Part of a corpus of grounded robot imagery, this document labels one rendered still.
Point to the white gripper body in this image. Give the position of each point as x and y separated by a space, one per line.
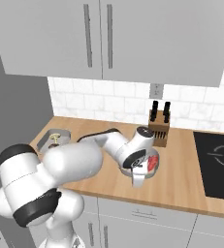
138 179

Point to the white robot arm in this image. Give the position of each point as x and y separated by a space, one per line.
68 161

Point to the clear round meat container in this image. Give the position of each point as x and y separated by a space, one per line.
154 171

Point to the red steak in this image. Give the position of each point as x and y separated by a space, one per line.
153 162

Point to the narrow grey drawer front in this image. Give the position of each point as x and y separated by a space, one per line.
91 205

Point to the wooden knife block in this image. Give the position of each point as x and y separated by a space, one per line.
160 130

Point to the grey lower cupboard door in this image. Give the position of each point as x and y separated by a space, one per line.
149 235
95 231
217 234

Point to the grey cupboard door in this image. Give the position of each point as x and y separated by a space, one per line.
217 234
149 235
168 38
45 35
95 231

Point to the black hob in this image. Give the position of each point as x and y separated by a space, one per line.
217 168

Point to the tan mushroom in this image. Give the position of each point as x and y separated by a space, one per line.
54 138

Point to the grey fridge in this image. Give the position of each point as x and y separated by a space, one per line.
16 109

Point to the grey upper cupboard door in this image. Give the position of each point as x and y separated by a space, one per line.
168 38
45 35

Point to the grey wall outlet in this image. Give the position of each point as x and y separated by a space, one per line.
156 91

